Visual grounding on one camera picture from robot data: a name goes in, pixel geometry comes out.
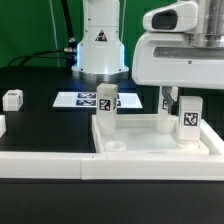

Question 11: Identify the white marker sheet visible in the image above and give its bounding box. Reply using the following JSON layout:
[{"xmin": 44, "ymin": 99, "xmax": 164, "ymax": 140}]
[{"xmin": 53, "ymin": 92, "xmax": 142, "ymax": 109}]

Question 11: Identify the black cable bundle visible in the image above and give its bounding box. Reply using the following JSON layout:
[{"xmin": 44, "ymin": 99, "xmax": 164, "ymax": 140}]
[{"xmin": 7, "ymin": 0, "xmax": 78, "ymax": 68}]

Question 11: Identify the white square table top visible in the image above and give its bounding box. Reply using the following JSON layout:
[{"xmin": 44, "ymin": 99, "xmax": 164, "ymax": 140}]
[{"xmin": 92, "ymin": 114, "xmax": 224, "ymax": 156}]

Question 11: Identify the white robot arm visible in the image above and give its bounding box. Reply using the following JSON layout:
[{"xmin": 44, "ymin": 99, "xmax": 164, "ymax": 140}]
[{"xmin": 72, "ymin": 0, "xmax": 224, "ymax": 100}]

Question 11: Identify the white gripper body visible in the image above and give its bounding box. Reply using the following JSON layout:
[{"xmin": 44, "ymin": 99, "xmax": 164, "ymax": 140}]
[{"xmin": 132, "ymin": 32, "xmax": 224, "ymax": 89}]

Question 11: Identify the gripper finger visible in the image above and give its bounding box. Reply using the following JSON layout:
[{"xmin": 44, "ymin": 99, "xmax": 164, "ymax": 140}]
[{"xmin": 162, "ymin": 86, "xmax": 178, "ymax": 115}]

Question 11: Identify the white U-shaped fence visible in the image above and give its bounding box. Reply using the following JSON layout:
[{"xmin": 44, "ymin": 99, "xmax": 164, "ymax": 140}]
[{"xmin": 0, "ymin": 114, "xmax": 224, "ymax": 181}]

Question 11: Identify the white thin cable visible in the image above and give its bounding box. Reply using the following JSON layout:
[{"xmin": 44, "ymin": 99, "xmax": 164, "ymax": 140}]
[{"xmin": 48, "ymin": 0, "xmax": 61, "ymax": 68}]

